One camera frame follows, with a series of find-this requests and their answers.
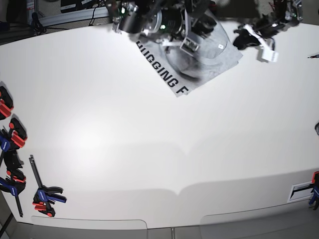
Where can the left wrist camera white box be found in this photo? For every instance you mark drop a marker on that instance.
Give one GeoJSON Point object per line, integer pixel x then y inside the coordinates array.
{"type": "Point", "coordinates": [270, 55]}

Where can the dark round object right edge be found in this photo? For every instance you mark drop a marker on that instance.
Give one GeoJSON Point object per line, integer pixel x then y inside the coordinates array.
{"type": "Point", "coordinates": [317, 128]}

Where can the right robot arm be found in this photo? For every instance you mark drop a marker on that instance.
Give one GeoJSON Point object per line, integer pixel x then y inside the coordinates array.
{"type": "Point", "coordinates": [168, 19]}

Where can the red black clamp upper left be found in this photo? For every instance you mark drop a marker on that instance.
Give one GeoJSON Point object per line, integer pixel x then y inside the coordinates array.
{"type": "Point", "coordinates": [6, 103]}

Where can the blue clamp lower left edge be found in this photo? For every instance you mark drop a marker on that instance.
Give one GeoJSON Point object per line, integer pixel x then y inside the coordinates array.
{"type": "Point", "coordinates": [15, 181]}

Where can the aluminium frame rail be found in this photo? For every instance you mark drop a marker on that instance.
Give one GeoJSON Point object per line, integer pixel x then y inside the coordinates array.
{"type": "Point", "coordinates": [86, 14]}

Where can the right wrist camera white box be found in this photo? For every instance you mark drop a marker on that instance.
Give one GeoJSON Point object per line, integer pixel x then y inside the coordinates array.
{"type": "Point", "coordinates": [189, 46]}

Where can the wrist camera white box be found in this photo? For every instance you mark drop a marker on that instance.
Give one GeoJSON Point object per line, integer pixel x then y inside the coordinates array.
{"type": "Point", "coordinates": [189, 46]}
{"type": "Point", "coordinates": [270, 55]}

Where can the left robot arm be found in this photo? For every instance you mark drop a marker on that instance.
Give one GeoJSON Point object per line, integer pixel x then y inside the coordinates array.
{"type": "Point", "coordinates": [285, 14]}

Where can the grey T-shirt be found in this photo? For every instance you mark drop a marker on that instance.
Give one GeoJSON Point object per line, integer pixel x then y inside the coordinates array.
{"type": "Point", "coordinates": [184, 73]}

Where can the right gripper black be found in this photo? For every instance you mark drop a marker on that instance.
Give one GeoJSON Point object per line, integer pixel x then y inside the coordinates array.
{"type": "Point", "coordinates": [204, 26]}

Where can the blue clamp right edge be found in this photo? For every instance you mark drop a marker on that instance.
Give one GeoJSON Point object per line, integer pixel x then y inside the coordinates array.
{"type": "Point", "coordinates": [315, 191]}

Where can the blue bar clamp on table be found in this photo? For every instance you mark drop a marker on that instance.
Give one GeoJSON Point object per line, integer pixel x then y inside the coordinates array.
{"type": "Point", "coordinates": [45, 197]}

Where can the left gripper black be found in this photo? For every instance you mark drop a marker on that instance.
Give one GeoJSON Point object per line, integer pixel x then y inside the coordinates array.
{"type": "Point", "coordinates": [245, 39]}

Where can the blue red clamp left edge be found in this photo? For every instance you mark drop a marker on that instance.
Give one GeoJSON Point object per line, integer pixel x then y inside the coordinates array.
{"type": "Point", "coordinates": [10, 142]}

